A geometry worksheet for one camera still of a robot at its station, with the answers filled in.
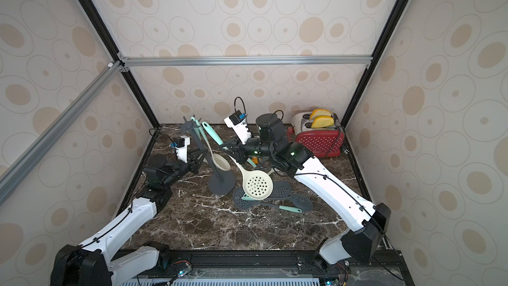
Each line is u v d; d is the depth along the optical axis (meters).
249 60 1.35
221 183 0.95
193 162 0.68
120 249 0.47
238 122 0.54
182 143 0.66
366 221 0.40
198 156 0.73
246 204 0.87
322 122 0.94
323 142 0.95
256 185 0.66
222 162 0.90
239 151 0.58
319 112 0.97
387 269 0.73
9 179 0.50
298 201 0.89
